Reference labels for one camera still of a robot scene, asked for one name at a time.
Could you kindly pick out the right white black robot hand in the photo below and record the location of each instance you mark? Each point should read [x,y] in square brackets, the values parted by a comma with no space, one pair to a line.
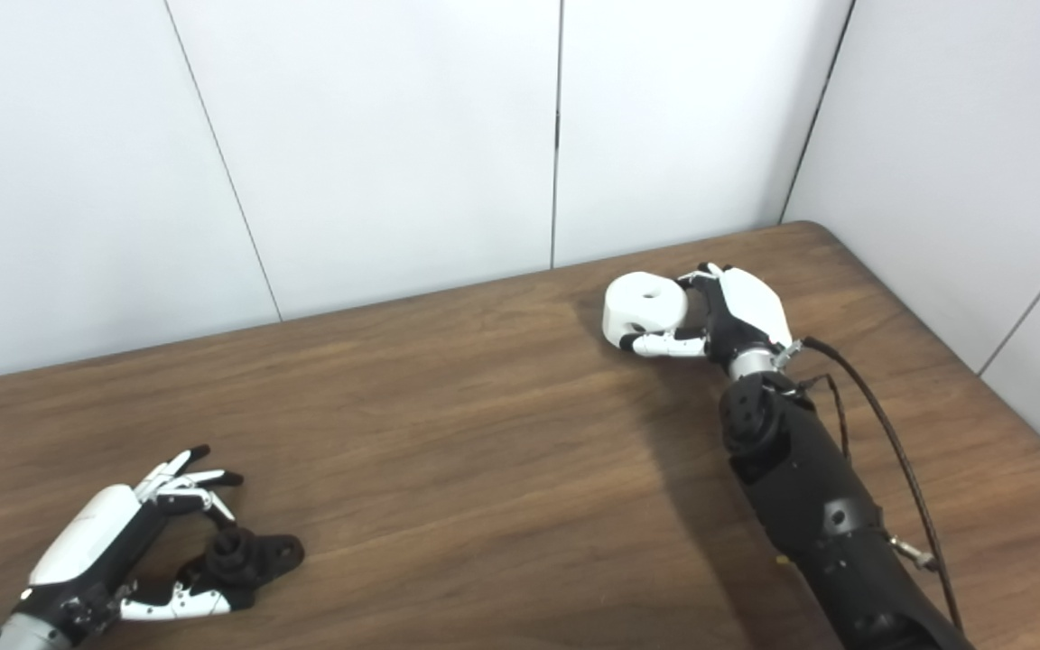
[755,307]

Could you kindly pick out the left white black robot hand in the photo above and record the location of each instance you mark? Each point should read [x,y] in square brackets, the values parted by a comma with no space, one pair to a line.
[87,537]

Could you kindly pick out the round white plastic piece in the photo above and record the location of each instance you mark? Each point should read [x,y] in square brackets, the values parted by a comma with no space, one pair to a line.
[642,298]

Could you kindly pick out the black plastic holder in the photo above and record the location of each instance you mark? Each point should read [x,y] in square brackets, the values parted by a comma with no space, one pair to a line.
[249,560]

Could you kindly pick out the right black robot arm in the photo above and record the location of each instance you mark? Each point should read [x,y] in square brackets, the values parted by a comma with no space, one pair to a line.
[809,496]

